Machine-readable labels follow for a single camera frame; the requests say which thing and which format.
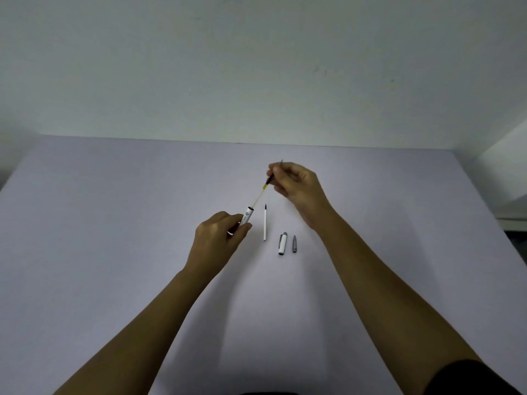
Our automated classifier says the person's left forearm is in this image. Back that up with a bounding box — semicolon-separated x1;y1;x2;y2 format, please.
53;269;225;395

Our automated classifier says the person's right forearm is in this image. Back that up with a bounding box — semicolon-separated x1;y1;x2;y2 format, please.
313;206;483;395

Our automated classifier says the clear yellow pen refill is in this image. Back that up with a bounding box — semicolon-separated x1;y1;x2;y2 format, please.
251;160;284;209

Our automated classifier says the white pen barrel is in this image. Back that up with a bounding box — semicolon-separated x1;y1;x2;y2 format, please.
228;205;256;236

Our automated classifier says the person's right hand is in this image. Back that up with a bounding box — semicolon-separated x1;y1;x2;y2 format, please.
268;162;335;232

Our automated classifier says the person's left hand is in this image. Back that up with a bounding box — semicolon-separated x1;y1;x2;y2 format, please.
183;211;253;280

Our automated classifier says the black sleeve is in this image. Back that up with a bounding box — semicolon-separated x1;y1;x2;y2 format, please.
423;359;524;395

